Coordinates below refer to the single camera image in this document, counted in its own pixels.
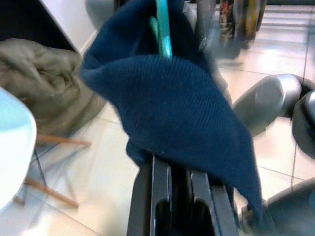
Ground green plastic hanger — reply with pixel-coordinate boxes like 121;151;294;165
149;0;174;59

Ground navy blue garment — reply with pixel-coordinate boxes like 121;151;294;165
80;0;266;223

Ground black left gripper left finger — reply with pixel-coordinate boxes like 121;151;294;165
126;154;173;236

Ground yellow plaid shirt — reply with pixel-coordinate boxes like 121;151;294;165
242;0;265;40

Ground white plastic chair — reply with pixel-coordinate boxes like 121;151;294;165
0;86;92;209

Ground crumpled grey cloth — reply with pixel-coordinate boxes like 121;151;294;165
0;38;110;135

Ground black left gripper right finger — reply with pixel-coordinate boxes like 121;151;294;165
190;172;240;236

